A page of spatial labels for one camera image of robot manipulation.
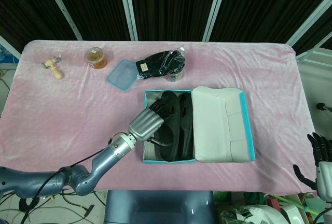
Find pink velvet tablecloth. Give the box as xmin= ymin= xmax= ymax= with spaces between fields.
xmin=0 ymin=39 xmax=322 ymax=193

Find clear container with blue lid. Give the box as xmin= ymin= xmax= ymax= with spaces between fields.
xmin=107 ymin=59 xmax=137 ymax=92

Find black rubber slipper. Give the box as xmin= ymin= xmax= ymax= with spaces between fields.
xmin=155 ymin=91 xmax=180 ymax=162
xmin=178 ymin=93 xmax=194 ymax=158

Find black socks in plastic bag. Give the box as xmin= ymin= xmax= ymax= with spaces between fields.
xmin=133 ymin=47 xmax=187 ymax=81

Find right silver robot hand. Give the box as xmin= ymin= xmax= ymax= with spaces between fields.
xmin=293 ymin=132 xmax=332 ymax=199

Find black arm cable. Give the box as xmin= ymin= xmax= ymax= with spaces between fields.
xmin=19 ymin=137 xmax=115 ymax=224

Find blue cardboard shoe box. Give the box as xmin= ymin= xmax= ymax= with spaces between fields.
xmin=142 ymin=86 xmax=257 ymax=164

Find clear jar with orange contents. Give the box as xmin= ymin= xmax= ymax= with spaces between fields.
xmin=84 ymin=47 xmax=108 ymax=69

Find black tape roll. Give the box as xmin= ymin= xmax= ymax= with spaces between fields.
xmin=19 ymin=197 xmax=39 ymax=212

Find black pleated curtain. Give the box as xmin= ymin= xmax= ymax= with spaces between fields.
xmin=0 ymin=0 xmax=332 ymax=56

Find green stick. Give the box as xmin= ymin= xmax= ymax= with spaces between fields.
xmin=269 ymin=194 xmax=320 ymax=213

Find black stand with knob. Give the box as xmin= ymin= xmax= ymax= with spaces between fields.
xmin=316 ymin=102 xmax=332 ymax=113

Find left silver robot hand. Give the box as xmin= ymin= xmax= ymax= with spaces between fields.
xmin=128 ymin=99 xmax=177 ymax=147

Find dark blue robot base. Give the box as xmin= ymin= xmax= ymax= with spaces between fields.
xmin=103 ymin=189 xmax=217 ymax=224

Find clear round plastic jar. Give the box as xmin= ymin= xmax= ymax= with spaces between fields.
xmin=165 ymin=68 xmax=184 ymax=82

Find white frame post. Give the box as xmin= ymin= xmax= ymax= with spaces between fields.
xmin=286 ymin=0 xmax=332 ymax=47
xmin=202 ymin=0 xmax=230 ymax=42
xmin=41 ymin=0 xmax=84 ymax=40
xmin=116 ymin=0 xmax=139 ymax=41

